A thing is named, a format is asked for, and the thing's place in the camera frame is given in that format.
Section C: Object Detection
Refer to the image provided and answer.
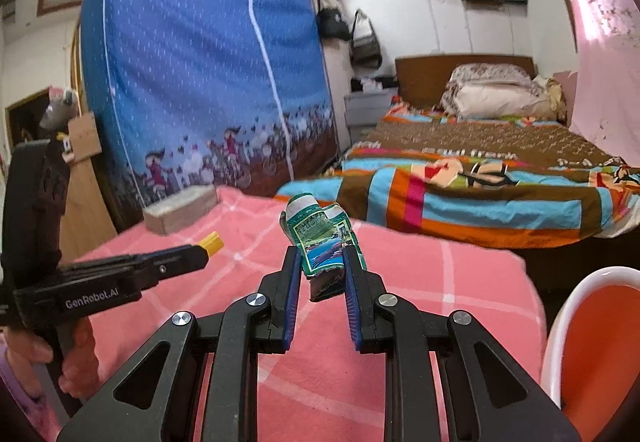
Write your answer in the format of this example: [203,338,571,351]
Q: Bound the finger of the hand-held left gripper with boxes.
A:
[59,245,197,276]
[134,245,209,293]

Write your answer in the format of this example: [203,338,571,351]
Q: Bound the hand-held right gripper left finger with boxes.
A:
[56,246,302,442]

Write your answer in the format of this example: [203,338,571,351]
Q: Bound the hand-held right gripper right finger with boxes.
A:
[341,245,583,442]

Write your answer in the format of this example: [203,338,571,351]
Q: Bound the yellow bottle cap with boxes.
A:
[199,231,224,256]

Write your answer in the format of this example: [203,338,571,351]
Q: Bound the green drink carton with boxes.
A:
[279,192,368,303]

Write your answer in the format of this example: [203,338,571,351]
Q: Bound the orange and white trash bin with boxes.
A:
[540,266,640,442]

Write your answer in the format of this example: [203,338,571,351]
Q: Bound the person's left forearm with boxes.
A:
[0,352,63,442]

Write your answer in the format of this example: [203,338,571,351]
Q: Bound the person's left hand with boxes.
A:
[0,317,98,403]

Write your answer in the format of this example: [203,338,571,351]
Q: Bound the light wooden cabinet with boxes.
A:
[60,155,118,263]

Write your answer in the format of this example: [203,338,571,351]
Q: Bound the beige cardboard box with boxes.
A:
[142,185,219,235]

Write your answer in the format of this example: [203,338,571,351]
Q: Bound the pink checked blanket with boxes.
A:
[62,185,548,442]

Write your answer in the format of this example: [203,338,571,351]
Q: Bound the brown cardboard piece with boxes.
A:
[67,112,103,164]

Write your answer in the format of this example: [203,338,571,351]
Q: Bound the grey plush toy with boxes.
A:
[40,86,80,132]

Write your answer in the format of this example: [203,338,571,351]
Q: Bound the colourful striped bed blanket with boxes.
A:
[275,95,640,250]

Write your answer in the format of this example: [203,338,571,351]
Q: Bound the grey nightstand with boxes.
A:
[344,87,398,128]

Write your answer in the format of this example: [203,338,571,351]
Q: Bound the blue upright mattress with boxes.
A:
[80,0,341,233]

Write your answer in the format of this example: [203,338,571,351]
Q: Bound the brown wooden headboard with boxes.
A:
[395,54,537,110]

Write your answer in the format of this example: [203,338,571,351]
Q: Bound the folded floral quilt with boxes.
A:
[440,63,568,120]

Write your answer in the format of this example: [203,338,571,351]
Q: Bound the grey hanging bag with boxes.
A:
[350,9,383,70]

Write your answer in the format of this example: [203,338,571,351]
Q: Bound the black hanging bag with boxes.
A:
[316,0,352,42]

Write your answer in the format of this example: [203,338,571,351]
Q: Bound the pink curtain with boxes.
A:
[557,0,640,168]

